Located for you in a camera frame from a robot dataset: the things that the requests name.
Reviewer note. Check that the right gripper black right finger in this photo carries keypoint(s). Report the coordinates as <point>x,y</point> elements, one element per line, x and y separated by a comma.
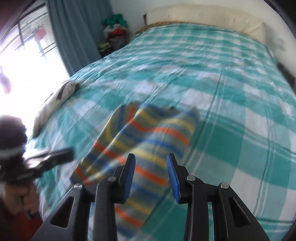
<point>231,217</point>

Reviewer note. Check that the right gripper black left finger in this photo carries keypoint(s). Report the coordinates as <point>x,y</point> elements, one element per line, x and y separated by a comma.
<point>69,220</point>

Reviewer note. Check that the striped knit sweater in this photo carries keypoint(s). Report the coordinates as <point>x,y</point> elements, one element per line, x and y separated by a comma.
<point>150,133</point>

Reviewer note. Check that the pile of colourful clothes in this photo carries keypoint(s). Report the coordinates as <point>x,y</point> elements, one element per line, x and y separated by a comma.
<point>116,32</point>

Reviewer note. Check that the person's left hand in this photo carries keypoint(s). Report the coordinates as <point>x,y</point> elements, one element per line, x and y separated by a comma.
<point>19,199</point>

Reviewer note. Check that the red garment of person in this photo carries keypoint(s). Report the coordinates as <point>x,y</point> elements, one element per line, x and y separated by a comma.
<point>18,227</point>

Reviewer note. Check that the teal white plaid bedspread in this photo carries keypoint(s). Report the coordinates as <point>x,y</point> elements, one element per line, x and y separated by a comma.
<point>245,135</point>

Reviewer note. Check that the dark bedside table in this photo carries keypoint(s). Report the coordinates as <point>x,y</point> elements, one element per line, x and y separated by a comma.
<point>286,73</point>

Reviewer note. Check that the blue curtain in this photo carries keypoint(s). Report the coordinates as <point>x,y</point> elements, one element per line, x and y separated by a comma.
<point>78,30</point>

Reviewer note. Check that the cream padded headboard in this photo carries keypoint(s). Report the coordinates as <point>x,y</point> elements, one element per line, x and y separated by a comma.
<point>218,16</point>

